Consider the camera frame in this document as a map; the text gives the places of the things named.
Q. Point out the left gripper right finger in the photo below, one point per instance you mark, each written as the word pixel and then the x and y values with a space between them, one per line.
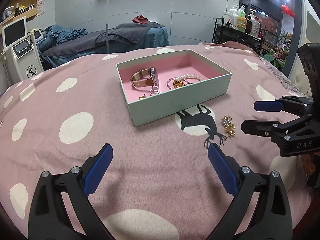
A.
pixel 271 218

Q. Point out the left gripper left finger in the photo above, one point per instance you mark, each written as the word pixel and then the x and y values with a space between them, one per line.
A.
pixel 48 217

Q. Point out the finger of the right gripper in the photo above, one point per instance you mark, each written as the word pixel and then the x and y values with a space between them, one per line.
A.
pixel 295 105
pixel 296 137

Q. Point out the thin silver bangle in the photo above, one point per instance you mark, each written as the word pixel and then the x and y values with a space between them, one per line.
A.
pixel 174 83

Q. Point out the rose gold wrist watch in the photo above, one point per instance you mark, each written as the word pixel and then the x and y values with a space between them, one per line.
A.
pixel 146 78

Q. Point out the green potted plant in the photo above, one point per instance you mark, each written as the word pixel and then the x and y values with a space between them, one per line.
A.
pixel 275 57

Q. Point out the red hanging ornament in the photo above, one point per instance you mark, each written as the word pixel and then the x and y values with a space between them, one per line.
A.
pixel 285 9

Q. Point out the silver snowflake brooch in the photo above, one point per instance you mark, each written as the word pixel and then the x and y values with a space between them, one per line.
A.
pixel 226 120

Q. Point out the black trolley with bottles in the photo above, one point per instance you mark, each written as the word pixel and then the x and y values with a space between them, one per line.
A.
pixel 234 26

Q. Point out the pink polka dot bedsheet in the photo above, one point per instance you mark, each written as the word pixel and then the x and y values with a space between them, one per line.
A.
pixel 160 184

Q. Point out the green box pink lining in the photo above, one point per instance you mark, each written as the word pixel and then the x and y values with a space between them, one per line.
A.
pixel 160 85

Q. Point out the white beauty machine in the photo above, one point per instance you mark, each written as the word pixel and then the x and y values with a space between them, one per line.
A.
pixel 21 57

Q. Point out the red cloth on bed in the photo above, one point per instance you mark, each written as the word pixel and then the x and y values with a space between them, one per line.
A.
pixel 140 19

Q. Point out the massage bed blue cover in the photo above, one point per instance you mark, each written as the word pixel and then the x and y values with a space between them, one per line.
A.
pixel 60 45

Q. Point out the wall poster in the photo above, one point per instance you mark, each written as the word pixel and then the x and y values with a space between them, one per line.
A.
pixel 40 7

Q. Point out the wooden wall cabinet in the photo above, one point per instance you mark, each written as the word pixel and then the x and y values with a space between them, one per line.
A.
pixel 17 9

